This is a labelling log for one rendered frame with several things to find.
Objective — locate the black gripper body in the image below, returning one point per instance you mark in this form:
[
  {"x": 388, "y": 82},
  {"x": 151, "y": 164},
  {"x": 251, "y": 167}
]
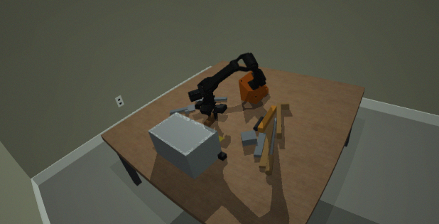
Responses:
[{"x": 218, "y": 108}]

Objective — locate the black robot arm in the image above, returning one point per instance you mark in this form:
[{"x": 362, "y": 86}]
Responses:
[{"x": 207, "y": 86}]

